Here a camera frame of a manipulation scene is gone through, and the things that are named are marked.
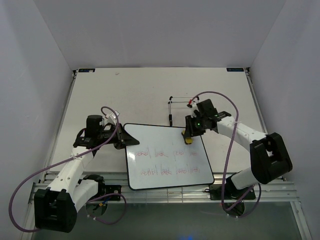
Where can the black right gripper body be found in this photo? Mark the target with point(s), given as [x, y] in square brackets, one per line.
[195, 126]

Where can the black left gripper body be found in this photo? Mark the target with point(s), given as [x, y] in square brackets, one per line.
[111, 136]

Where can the yellow whiteboard eraser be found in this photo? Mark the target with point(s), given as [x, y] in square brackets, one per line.
[187, 136]

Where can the black framed whiteboard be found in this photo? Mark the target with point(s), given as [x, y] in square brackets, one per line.
[163, 160]

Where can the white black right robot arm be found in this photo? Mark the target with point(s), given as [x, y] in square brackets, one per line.
[269, 158]

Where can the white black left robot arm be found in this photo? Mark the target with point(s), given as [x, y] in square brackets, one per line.
[56, 207]

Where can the blue corner label right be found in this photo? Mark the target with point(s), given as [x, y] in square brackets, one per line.
[235, 69]

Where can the blue corner label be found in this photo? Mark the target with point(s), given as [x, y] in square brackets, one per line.
[86, 70]
[235, 69]

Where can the blue corner label left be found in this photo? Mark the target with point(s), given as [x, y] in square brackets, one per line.
[86, 70]

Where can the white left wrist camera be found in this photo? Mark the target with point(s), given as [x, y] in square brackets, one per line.
[111, 118]

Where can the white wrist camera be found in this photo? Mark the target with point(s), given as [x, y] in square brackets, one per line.
[192, 105]
[111, 118]

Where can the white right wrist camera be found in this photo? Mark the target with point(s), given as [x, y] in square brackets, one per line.
[192, 105]

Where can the white wire whiteboard stand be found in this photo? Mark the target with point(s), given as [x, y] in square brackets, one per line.
[176, 102]

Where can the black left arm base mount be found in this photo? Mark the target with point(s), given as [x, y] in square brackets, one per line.
[107, 190]

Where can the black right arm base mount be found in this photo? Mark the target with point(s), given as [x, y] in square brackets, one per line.
[215, 193]

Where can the aluminium table frame rail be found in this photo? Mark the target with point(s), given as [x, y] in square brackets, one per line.
[141, 95]

